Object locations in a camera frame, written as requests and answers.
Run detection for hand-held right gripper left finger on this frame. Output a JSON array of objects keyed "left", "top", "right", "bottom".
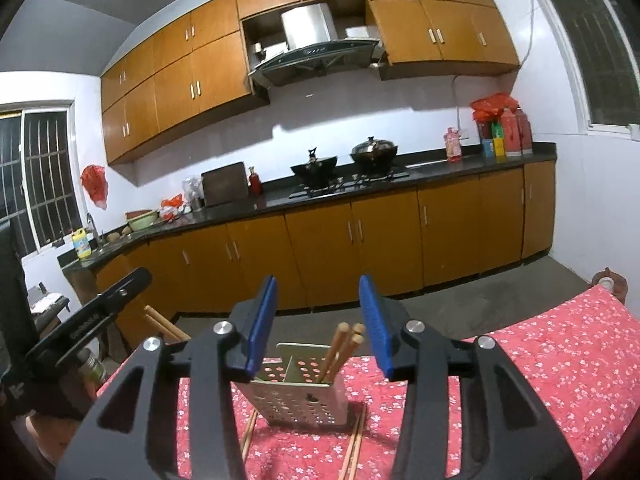
[{"left": 55, "top": 275, "right": 278, "bottom": 480}]

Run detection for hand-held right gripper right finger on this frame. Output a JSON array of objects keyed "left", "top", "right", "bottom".
[{"left": 359, "top": 274, "right": 583, "bottom": 480}]

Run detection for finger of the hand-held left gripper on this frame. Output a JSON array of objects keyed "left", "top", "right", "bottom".
[{"left": 25, "top": 267, "right": 153, "bottom": 367}]

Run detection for wooden chopstick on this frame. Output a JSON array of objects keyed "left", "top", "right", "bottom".
[
  {"left": 327, "top": 323, "right": 366, "bottom": 376},
  {"left": 241, "top": 410, "right": 255, "bottom": 463},
  {"left": 146, "top": 305, "right": 192, "bottom": 341},
  {"left": 144, "top": 310, "right": 188, "bottom": 343},
  {"left": 317, "top": 323, "right": 350, "bottom": 383},
  {"left": 345, "top": 407, "right": 367, "bottom": 480},
  {"left": 340, "top": 410, "right": 362, "bottom": 480},
  {"left": 325, "top": 336, "right": 363, "bottom": 382},
  {"left": 245, "top": 409, "right": 259, "bottom": 461}
]

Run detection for beige perforated chopstick holder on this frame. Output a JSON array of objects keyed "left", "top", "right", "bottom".
[{"left": 247, "top": 342, "right": 351, "bottom": 428}]

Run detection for yellow detergent bottle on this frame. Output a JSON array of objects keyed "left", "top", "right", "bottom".
[{"left": 71, "top": 227, "right": 92, "bottom": 260}]

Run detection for wooden lower kitchen cabinets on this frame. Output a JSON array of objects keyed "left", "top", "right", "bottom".
[{"left": 95, "top": 160, "right": 557, "bottom": 356}]

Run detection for green plastic basin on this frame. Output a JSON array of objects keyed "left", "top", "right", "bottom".
[{"left": 127, "top": 211, "right": 160, "bottom": 232}]

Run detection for red plastic bag on counter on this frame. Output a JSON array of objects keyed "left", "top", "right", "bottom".
[{"left": 160, "top": 194, "right": 185, "bottom": 221}]

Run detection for black gas stove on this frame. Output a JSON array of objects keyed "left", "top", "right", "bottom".
[{"left": 289, "top": 170, "right": 411, "bottom": 198}]

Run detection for dark wooden cutting board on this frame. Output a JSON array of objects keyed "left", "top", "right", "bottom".
[{"left": 201, "top": 161, "right": 249, "bottom": 207}]

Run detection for barred window beside sink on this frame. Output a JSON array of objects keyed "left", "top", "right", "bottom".
[{"left": 0, "top": 105, "right": 83, "bottom": 256}]

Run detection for clear plastic bag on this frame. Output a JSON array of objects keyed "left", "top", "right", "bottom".
[{"left": 182, "top": 176, "right": 206, "bottom": 211}]

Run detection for black open wok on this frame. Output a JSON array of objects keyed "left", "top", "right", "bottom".
[{"left": 290, "top": 146, "right": 338, "bottom": 188}]

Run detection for wok with metal lid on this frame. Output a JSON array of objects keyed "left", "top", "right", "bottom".
[{"left": 350, "top": 136, "right": 399, "bottom": 167}]

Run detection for black kitchen countertop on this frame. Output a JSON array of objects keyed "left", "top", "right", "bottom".
[{"left": 57, "top": 142, "right": 557, "bottom": 273}]

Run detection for red floral tablecloth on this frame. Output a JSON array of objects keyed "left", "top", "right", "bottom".
[{"left": 95, "top": 287, "right": 640, "bottom": 480}]

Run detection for pink plastic bottle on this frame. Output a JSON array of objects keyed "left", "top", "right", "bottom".
[{"left": 443, "top": 126, "right": 463, "bottom": 162}]

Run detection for large red bottle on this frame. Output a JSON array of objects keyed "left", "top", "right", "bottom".
[
  {"left": 515, "top": 107, "right": 534, "bottom": 155},
  {"left": 501, "top": 107, "right": 522, "bottom": 157}
]

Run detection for carved wooden chair back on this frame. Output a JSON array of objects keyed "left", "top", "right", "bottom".
[{"left": 590, "top": 267, "right": 628, "bottom": 306}]

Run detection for red plastic bag over bottles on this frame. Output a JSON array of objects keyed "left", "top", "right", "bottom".
[{"left": 470, "top": 92, "right": 518, "bottom": 123}]

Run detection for steel range hood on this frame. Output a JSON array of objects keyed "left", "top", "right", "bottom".
[{"left": 248, "top": 3, "right": 386, "bottom": 88}]

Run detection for barred window beside bottles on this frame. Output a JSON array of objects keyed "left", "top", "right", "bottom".
[{"left": 520, "top": 0, "right": 640, "bottom": 133}]

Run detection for red plastic bag on wall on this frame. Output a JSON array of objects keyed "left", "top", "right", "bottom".
[{"left": 80, "top": 164, "right": 109, "bottom": 211}]

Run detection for wooden upper wall cabinets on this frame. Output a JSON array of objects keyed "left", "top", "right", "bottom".
[{"left": 100, "top": 0, "right": 521, "bottom": 166}]

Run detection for white wall cable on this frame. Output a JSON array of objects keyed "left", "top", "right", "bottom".
[{"left": 517, "top": 0, "right": 538, "bottom": 68}]

